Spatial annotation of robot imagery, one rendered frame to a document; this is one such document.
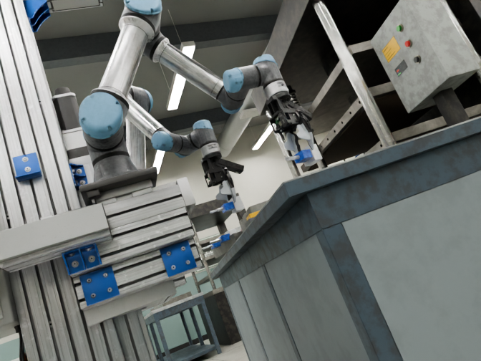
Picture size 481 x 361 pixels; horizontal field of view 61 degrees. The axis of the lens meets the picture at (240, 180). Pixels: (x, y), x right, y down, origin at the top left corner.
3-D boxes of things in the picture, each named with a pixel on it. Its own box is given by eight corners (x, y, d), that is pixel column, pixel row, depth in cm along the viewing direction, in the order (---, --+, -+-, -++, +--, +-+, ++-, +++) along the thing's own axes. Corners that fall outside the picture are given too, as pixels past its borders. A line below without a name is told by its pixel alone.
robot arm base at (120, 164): (92, 186, 119) (84, 155, 121) (96, 201, 133) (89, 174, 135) (144, 172, 124) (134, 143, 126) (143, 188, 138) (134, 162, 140)
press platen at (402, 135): (392, 142, 194) (387, 133, 195) (316, 203, 297) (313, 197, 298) (511, 103, 212) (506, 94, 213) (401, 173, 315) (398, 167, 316)
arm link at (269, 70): (247, 68, 143) (269, 64, 146) (258, 95, 140) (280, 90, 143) (253, 54, 136) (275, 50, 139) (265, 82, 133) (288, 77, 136)
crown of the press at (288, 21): (342, 54, 193) (291, -45, 208) (277, 157, 315) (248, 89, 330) (481, 18, 214) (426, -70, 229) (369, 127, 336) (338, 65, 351)
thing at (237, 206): (213, 217, 156) (209, 204, 157) (210, 220, 161) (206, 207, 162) (244, 208, 161) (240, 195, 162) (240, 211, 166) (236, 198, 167)
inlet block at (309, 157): (294, 163, 124) (288, 147, 125) (284, 170, 128) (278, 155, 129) (323, 158, 132) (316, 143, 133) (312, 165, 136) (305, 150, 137)
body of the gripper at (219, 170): (208, 189, 166) (199, 162, 168) (227, 184, 169) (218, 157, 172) (212, 183, 159) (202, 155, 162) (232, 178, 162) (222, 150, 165)
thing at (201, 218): (235, 344, 549) (186, 203, 600) (210, 344, 686) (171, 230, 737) (295, 318, 585) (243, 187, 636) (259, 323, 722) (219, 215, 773)
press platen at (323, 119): (353, 53, 207) (348, 45, 208) (293, 142, 310) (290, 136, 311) (462, 25, 224) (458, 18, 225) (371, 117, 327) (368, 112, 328)
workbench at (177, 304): (171, 375, 499) (149, 304, 521) (155, 367, 668) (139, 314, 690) (223, 352, 526) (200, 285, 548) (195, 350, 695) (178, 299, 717)
